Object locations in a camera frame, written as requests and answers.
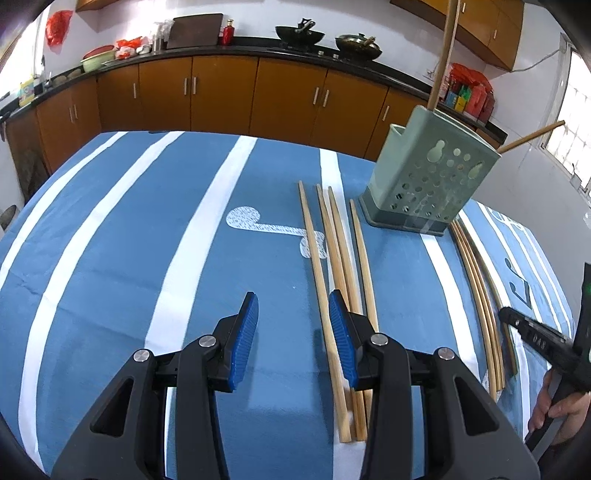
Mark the green perforated utensil holder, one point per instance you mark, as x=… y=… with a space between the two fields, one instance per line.
x=415 y=152

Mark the green basin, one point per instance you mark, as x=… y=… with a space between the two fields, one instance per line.
x=97 y=61

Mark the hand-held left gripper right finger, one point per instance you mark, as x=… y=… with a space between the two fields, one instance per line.
x=340 y=337

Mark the black kitchen countertop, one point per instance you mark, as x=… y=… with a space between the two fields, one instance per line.
x=258 y=48

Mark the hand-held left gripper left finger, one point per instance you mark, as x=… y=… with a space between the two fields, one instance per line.
x=244 y=341

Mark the brown wall cabinets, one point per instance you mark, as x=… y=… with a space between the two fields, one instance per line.
x=480 y=27

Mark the colourful small box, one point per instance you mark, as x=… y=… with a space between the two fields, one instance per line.
x=27 y=90

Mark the red packages on counter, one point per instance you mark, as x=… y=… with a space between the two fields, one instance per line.
x=468 y=92

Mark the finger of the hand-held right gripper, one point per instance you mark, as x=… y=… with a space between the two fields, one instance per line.
x=512 y=319

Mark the dark wok with lid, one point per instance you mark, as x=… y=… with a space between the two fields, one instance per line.
x=359 y=46

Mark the wooden chopstick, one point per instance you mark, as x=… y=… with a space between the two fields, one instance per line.
x=531 y=134
x=489 y=332
x=483 y=323
x=340 y=230
x=362 y=263
x=445 y=50
x=510 y=355
x=314 y=258
x=495 y=341
x=328 y=230

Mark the brown kitchen base cabinets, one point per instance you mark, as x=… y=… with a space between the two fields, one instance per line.
x=221 y=92

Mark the blue white striped tablecloth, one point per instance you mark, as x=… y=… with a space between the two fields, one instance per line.
x=138 y=258

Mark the window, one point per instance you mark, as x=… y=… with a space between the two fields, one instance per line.
x=575 y=120

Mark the person's right hand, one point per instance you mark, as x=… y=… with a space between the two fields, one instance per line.
x=570 y=413

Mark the dark brown cutting board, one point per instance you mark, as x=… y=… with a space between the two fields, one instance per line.
x=194 y=30

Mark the red white plastic bag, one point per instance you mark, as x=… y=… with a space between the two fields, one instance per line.
x=130 y=47

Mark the red bottle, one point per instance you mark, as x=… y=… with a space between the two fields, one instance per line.
x=227 y=33

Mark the red hanging plastic bag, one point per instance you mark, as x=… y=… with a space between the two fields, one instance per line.
x=59 y=27

